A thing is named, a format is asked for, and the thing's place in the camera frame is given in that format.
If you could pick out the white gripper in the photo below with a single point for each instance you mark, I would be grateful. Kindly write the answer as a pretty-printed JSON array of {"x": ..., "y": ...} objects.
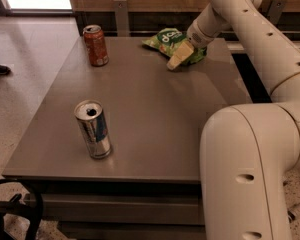
[{"x": 197, "y": 37}]

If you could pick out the green rice chip bag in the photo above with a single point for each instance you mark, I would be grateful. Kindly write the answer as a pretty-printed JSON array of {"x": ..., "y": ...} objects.
[{"x": 168, "y": 40}]

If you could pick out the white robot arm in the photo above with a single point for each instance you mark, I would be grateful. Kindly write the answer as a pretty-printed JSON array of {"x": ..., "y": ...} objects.
[{"x": 245, "y": 150}]

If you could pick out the orange soda can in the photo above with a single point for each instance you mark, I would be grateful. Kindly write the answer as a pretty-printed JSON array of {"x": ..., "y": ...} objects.
[{"x": 96, "y": 46}]

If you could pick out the silver blue redbull can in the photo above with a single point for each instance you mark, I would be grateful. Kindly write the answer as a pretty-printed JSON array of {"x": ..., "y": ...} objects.
[{"x": 92, "y": 123}]

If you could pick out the grey table drawer cabinet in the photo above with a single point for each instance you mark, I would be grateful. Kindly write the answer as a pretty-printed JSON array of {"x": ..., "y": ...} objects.
[{"x": 124, "y": 210}]

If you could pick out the striped tool on floor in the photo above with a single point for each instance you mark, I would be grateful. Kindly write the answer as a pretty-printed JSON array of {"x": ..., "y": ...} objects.
[{"x": 294, "y": 212}]

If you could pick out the left metal bracket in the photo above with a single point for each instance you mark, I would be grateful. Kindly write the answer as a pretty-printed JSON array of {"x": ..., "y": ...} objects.
[{"x": 122, "y": 18}]

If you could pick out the metal bracket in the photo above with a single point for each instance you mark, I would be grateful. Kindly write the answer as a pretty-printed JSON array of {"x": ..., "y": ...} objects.
[
  {"x": 275, "y": 10},
  {"x": 122, "y": 18}
]

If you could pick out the right metal bracket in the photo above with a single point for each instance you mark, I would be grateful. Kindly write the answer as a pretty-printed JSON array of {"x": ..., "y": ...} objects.
[{"x": 275, "y": 10}]

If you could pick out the black chair frame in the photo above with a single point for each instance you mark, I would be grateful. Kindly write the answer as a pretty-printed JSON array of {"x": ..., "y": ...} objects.
[{"x": 14, "y": 207}]

